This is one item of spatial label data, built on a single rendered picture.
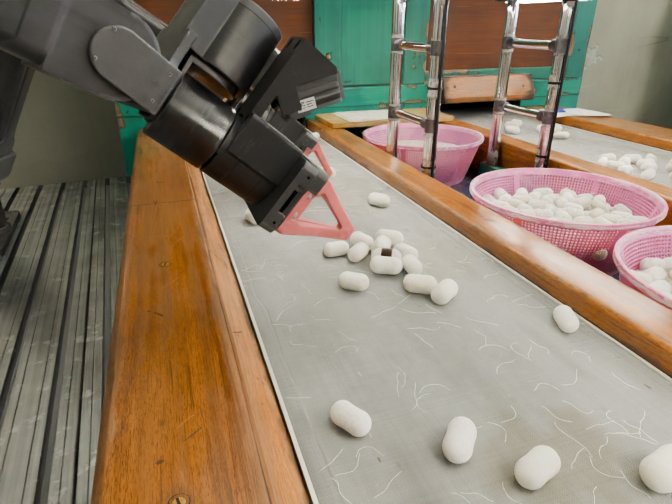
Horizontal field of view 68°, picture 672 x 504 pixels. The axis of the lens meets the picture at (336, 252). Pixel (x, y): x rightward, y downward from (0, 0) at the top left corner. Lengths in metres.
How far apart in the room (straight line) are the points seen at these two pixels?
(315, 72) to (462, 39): 1.15
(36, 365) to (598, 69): 3.09
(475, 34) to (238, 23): 1.20
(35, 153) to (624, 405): 2.07
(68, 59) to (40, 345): 0.37
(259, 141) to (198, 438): 0.22
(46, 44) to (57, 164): 1.86
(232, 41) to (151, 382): 0.26
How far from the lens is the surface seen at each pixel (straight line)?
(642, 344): 0.49
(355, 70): 1.40
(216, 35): 0.41
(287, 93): 0.41
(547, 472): 0.35
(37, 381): 0.59
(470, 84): 1.50
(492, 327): 0.49
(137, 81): 0.37
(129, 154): 1.33
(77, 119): 2.17
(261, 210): 0.41
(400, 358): 0.43
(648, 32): 3.54
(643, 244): 0.70
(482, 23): 1.58
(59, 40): 0.36
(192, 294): 0.49
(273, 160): 0.40
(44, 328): 0.68
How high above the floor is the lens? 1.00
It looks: 25 degrees down
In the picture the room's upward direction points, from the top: straight up
